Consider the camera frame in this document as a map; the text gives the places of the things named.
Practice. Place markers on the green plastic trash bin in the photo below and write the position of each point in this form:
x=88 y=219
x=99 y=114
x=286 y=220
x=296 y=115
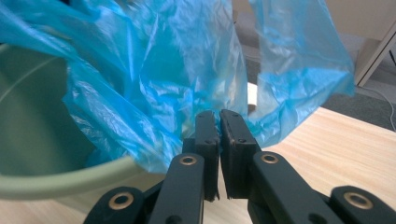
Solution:
x=31 y=124

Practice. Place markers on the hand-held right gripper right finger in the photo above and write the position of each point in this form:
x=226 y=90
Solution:
x=236 y=149

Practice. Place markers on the bin with blue bag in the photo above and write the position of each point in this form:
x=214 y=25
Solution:
x=155 y=62

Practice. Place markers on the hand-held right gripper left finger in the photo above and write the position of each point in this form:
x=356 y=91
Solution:
x=210 y=149

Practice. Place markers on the light wooden furniture panel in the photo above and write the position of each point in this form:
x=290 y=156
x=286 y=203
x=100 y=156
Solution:
x=375 y=56

